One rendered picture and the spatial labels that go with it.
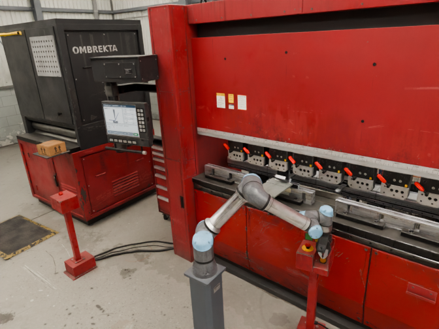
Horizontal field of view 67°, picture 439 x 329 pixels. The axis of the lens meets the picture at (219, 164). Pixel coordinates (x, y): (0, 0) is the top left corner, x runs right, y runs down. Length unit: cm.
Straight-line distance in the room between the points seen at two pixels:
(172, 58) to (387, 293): 223
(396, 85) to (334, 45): 43
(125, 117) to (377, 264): 213
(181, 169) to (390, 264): 173
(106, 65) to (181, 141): 85
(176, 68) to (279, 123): 93
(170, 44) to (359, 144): 156
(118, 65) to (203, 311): 189
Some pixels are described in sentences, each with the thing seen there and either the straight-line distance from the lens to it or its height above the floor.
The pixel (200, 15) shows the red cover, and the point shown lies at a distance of 277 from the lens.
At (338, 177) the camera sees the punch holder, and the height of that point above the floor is 115.
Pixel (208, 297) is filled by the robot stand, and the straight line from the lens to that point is 205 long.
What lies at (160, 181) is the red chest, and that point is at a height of 54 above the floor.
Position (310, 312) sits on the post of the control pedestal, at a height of 29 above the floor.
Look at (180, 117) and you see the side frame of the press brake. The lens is 281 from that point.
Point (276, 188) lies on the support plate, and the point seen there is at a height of 100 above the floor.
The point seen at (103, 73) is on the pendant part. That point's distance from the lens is 294.
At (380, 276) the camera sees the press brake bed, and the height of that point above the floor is 59.
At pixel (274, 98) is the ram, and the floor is 163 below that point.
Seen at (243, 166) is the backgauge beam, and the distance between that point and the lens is 310.
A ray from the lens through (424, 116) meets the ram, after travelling 211.
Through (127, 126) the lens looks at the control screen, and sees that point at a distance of 285.
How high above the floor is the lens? 204
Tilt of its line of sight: 21 degrees down
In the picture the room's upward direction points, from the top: 3 degrees counter-clockwise
